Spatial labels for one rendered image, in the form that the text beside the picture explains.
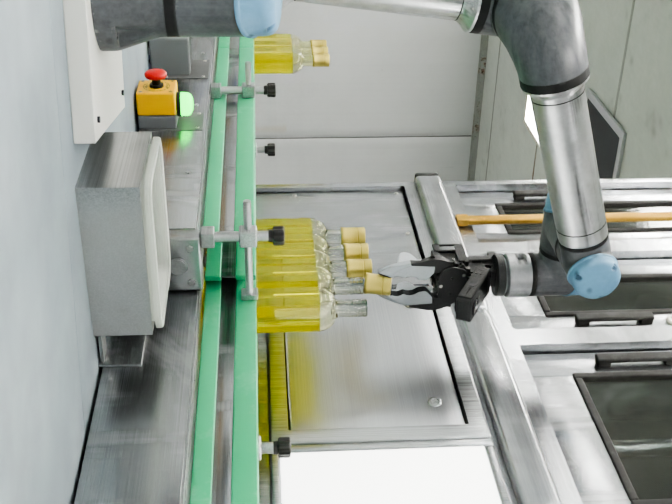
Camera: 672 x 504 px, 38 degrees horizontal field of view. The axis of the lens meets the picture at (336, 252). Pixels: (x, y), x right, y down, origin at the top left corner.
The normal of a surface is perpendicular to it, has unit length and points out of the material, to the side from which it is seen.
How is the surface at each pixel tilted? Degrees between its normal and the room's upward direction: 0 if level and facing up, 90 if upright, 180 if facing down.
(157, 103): 90
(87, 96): 90
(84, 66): 90
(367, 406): 90
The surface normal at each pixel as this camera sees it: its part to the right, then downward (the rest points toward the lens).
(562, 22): 0.25, -0.10
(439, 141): 0.07, 0.51
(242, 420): 0.02, -0.86
